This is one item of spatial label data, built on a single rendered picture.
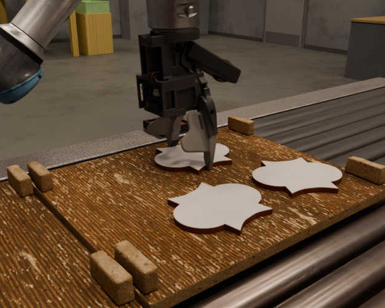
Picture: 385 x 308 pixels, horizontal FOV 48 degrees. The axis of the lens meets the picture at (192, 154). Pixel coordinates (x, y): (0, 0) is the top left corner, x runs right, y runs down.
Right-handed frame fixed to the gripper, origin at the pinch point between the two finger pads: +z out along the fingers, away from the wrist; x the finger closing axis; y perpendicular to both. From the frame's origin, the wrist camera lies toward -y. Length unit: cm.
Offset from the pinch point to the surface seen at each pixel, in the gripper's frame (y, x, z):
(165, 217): 14.2, 13.3, 0.1
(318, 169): -11.2, 16.5, 0.6
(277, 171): -5.8, 13.3, 0.3
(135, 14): -464, -824, 63
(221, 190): 5.1, 13.2, -0.2
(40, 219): 26.8, 4.5, -0.5
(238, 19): -660, -706, 85
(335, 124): -40.2, -1.3, 5.1
